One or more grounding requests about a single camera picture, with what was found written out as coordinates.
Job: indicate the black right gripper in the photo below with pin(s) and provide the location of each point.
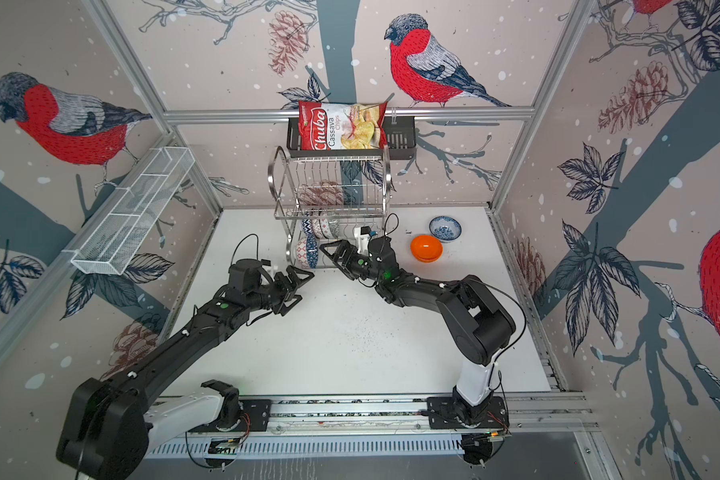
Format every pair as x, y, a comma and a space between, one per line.
355, 254

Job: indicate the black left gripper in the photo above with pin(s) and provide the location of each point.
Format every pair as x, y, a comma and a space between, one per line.
288, 288

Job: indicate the green pattern bowl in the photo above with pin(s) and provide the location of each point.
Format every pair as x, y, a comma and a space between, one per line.
332, 226

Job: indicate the dark red pattern bowl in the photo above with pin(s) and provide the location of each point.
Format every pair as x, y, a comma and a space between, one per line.
317, 228

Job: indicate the plain orange bowl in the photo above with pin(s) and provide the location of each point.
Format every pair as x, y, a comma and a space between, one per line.
426, 248

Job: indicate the blue floral small bowl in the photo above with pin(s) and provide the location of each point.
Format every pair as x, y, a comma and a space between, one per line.
445, 228

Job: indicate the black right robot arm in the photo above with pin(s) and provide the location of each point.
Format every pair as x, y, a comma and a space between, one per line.
480, 326

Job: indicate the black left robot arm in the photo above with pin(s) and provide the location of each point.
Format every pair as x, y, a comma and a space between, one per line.
112, 424

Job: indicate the steel two-tier dish rack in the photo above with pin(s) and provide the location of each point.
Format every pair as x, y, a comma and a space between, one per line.
354, 189

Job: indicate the red cassava chips bag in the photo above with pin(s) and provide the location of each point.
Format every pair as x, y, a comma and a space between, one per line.
333, 126

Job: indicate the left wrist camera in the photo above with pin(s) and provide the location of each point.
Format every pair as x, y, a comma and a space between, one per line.
246, 275

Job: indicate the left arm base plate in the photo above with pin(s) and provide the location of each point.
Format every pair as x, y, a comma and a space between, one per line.
253, 416

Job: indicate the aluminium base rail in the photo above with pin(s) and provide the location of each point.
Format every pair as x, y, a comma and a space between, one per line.
340, 426

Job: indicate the white mesh wall shelf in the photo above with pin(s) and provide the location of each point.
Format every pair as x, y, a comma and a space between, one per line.
109, 249

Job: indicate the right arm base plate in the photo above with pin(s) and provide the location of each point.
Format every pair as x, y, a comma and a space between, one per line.
450, 413

